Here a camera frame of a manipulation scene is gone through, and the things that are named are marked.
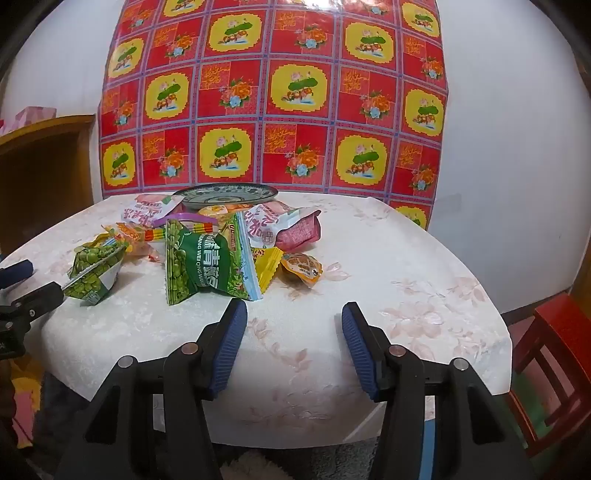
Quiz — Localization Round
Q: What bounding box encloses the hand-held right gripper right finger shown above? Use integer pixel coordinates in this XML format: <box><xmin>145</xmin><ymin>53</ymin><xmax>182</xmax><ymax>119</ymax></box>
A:
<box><xmin>341</xmin><ymin>302</ymin><xmax>539</xmax><ymax>480</ymax></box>

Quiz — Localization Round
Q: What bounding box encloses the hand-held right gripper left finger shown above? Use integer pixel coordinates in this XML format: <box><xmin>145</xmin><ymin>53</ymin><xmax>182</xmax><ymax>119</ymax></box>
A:
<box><xmin>54</xmin><ymin>299</ymin><xmax>249</xmax><ymax>480</ymax></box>

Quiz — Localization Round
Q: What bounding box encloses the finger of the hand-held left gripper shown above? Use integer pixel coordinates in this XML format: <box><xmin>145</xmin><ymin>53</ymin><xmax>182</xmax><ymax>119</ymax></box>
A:
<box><xmin>11</xmin><ymin>282</ymin><xmax>63</xmax><ymax>319</ymax></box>
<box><xmin>0</xmin><ymin>261</ymin><xmax>34</xmax><ymax>291</ymax></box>

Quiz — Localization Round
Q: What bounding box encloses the green pea snack packet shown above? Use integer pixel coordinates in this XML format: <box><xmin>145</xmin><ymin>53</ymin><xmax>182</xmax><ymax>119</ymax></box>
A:
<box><xmin>219</xmin><ymin>210</ymin><xmax>265</xmax><ymax>302</ymax></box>
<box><xmin>62</xmin><ymin>233</ymin><xmax>127</xmax><ymax>305</ymax></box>
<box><xmin>165</xmin><ymin>218</ymin><xmax>247</xmax><ymax>305</ymax></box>

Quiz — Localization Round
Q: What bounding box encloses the yellow snack packet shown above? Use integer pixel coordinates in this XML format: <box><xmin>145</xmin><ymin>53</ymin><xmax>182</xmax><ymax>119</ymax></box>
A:
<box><xmin>253</xmin><ymin>247</ymin><xmax>283</xmax><ymax>294</ymax></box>

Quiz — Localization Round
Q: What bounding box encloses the yellow candy packet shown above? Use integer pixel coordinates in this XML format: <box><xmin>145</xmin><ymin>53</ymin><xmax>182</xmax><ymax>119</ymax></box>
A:
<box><xmin>281</xmin><ymin>253</ymin><xmax>352</xmax><ymax>283</ymax></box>

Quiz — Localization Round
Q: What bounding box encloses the orange snack bag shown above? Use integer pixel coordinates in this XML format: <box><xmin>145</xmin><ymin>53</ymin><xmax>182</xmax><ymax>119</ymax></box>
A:
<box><xmin>102</xmin><ymin>222</ymin><xmax>160</xmax><ymax>261</ymax></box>

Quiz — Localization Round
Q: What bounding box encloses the pink spout pouch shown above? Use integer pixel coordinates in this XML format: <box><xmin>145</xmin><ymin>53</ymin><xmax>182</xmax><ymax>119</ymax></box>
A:
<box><xmin>121</xmin><ymin>194</ymin><xmax>185</xmax><ymax>229</ymax></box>
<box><xmin>245</xmin><ymin>203</ymin><xmax>321</xmax><ymax>252</ymax></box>

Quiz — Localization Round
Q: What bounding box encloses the purple lidded box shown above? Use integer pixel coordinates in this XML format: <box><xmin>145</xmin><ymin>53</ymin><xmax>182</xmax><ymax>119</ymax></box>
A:
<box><xmin>152</xmin><ymin>212</ymin><xmax>220</xmax><ymax>232</ymax></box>

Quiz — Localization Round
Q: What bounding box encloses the blue patterned plate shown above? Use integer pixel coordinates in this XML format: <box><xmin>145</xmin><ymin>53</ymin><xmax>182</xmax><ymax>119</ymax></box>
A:
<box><xmin>173</xmin><ymin>183</ymin><xmax>279</xmax><ymax>210</ymax></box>

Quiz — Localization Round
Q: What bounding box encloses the pink yellow cloth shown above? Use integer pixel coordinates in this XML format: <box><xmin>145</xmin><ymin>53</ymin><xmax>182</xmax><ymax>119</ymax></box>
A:
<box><xmin>9</xmin><ymin>360</ymin><xmax>44</xmax><ymax>439</ymax></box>

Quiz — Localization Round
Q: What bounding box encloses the wooden cabinet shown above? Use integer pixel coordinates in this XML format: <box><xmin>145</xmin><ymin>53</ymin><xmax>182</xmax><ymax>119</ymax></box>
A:
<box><xmin>0</xmin><ymin>114</ymin><xmax>96</xmax><ymax>259</ymax></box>

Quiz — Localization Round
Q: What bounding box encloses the grey fuzzy rug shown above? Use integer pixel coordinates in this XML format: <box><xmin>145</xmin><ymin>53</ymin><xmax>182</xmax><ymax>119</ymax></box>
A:
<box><xmin>203</xmin><ymin>434</ymin><xmax>389</xmax><ymax>480</ymax></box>

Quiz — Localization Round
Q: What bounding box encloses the pink box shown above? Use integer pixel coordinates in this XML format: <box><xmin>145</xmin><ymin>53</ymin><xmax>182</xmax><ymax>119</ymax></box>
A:
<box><xmin>0</xmin><ymin>106</ymin><xmax>57</xmax><ymax>134</ymax></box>

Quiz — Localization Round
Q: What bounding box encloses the red wooden chair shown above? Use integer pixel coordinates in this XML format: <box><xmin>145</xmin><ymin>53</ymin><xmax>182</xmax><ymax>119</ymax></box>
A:
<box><xmin>505</xmin><ymin>293</ymin><xmax>591</xmax><ymax>457</ymax></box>

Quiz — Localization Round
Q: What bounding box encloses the red floral wall cloth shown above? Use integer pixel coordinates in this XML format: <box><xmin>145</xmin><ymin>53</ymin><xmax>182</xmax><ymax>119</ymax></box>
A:
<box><xmin>98</xmin><ymin>0</ymin><xmax>450</xmax><ymax>232</ymax></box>

